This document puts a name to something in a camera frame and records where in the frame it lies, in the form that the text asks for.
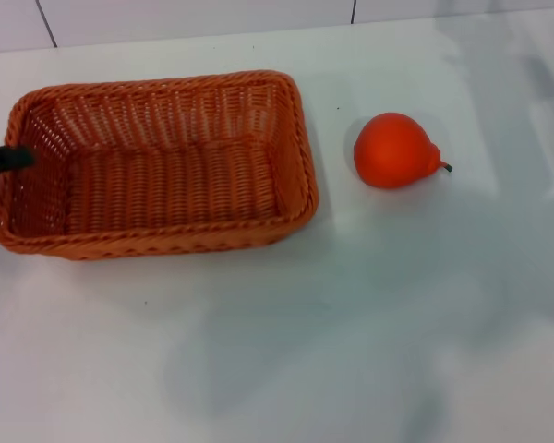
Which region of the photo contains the orange toy fruit with stem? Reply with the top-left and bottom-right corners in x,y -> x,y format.
353,112 -> 454,190

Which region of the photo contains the orange woven rectangular basket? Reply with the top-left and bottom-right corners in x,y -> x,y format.
0,69 -> 321,262

